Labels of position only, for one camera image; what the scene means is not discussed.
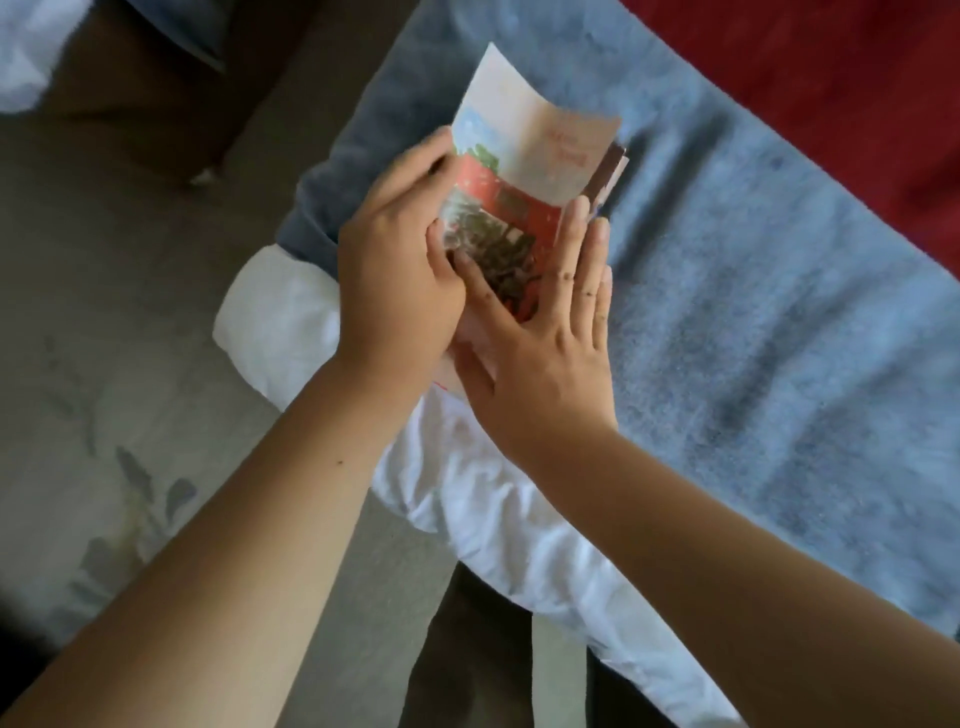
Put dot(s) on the person's right hand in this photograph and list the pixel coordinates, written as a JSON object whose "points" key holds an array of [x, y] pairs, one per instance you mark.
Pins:
{"points": [[547, 375]]}

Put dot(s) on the person's left hand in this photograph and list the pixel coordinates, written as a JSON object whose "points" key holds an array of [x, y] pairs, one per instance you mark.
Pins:
{"points": [[390, 300]]}

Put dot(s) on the red monument cover brochure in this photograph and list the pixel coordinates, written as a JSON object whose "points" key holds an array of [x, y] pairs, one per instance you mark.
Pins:
{"points": [[525, 135]]}

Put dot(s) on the person's left forearm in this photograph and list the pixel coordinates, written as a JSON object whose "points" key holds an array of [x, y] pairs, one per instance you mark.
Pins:
{"points": [[210, 585]]}

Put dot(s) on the person's right forearm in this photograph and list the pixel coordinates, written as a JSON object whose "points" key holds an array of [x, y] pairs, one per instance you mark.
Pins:
{"points": [[750, 600]]}

